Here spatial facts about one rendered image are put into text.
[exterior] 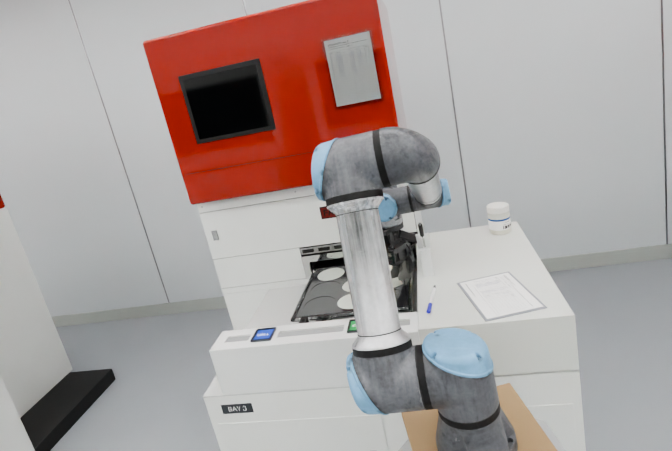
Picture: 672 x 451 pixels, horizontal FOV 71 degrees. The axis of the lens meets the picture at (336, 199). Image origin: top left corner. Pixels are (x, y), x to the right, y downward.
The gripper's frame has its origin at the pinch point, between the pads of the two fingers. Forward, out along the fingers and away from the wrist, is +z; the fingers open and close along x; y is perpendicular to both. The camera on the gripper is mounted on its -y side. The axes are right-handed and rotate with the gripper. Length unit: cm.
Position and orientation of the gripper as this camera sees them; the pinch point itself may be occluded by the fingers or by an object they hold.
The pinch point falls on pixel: (406, 280)
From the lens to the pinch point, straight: 153.3
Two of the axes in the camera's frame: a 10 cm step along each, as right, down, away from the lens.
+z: 2.0, 9.4, 2.6
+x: 6.8, 0.5, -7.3
